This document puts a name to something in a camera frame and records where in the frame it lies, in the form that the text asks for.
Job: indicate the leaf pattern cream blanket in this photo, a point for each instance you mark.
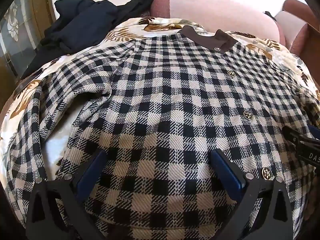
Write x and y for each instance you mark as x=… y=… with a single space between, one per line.
x=275 y=52

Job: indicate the black white checkered shirt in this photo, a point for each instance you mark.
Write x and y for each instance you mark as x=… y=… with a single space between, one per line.
x=162 y=119

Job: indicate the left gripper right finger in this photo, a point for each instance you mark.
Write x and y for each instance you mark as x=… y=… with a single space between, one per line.
x=262 y=208

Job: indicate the dark navy garment pile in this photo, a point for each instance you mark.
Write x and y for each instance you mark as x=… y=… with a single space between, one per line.
x=82 y=24

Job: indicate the pink long bolster pillow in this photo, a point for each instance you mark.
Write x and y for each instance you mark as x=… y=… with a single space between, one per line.
x=220 y=14

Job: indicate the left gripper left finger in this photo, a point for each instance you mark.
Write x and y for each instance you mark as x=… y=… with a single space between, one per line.
x=55 y=210

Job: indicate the brown wooden bed frame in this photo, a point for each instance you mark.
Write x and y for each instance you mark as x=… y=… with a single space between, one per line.
x=311 y=52

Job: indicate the wooden glass cabinet door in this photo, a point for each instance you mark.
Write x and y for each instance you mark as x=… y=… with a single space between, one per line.
x=22 y=27

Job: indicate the small black object behind pillow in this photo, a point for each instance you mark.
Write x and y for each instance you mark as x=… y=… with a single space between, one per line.
x=269 y=15

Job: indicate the pink brown side cushion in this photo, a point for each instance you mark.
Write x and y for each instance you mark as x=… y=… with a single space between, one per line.
x=295 y=18

